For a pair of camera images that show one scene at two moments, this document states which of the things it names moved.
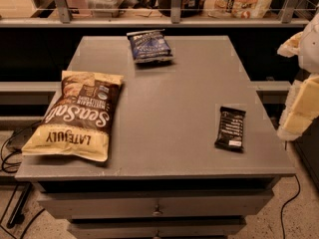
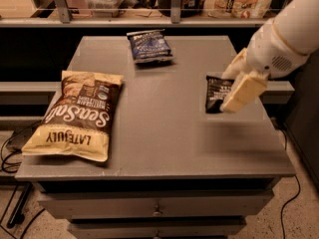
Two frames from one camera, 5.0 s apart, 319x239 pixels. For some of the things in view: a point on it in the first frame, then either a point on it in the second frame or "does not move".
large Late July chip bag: [78, 123] does not move
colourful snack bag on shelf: [241, 1] does not move
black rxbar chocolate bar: [230, 129] -> [216, 92]
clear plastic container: [105, 1] does not move
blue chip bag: [150, 46] does not move
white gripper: [311, 50] -> [269, 55]
